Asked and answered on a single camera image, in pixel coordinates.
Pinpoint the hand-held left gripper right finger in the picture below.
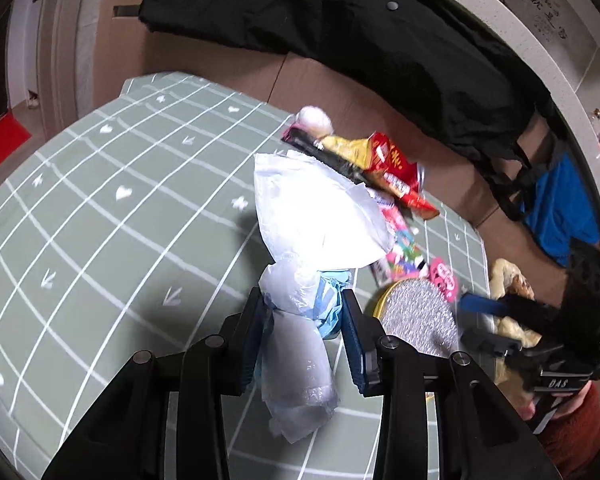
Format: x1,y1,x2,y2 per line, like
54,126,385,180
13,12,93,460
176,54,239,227
340,290,563,480

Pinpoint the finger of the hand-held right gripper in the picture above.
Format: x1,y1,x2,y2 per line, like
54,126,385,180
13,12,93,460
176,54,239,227
457,292,561,323
460,327,546,361

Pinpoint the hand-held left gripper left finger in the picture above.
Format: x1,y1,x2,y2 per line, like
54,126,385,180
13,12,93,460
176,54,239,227
42,287,268,480

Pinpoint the bin with yellow bag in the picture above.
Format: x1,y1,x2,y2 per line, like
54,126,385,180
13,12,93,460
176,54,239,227
487,258,543,401

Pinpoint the blue wrapper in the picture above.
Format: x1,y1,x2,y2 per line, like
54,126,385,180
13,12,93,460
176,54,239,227
315,269,355,340

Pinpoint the white plastic bag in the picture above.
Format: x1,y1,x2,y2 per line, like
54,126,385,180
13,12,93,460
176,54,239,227
254,151,396,443

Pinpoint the red and yellow snack packet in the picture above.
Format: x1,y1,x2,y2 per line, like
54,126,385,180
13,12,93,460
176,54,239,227
322,131,440,220

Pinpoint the person's right forearm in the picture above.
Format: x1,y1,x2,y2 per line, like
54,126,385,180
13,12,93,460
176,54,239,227
535,385,600,480

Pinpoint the person's right hand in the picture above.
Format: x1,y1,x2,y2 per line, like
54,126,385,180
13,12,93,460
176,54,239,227
555,382,592,423

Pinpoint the pink printed wrapper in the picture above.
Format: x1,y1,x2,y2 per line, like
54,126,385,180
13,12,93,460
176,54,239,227
428,258,460,303

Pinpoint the silver scouring pad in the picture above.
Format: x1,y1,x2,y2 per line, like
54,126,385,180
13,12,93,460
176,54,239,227
371,279,462,361

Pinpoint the colourful printed packet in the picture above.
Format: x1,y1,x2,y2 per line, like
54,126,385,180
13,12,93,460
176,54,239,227
372,192,431,283

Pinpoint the blue towel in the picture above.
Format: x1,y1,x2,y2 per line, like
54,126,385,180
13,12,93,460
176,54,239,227
522,152,600,268

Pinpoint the green checked tablecloth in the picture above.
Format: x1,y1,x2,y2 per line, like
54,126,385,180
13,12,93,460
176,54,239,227
0,71,491,480

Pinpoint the dark snack wrapper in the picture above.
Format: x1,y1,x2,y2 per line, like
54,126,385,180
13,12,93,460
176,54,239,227
281,126,368,186

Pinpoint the black hanging cloth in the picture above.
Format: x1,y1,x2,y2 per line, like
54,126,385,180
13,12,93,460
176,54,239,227
112,0,568,221

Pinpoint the grey stone counter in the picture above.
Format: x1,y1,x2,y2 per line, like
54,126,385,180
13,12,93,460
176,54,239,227
387,0,600,261

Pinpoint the red floor mat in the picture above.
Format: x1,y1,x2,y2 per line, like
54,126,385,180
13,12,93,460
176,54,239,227
0,112,33,186

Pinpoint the black script wall sticker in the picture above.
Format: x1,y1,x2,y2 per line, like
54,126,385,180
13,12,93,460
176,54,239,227
517,0,567,41

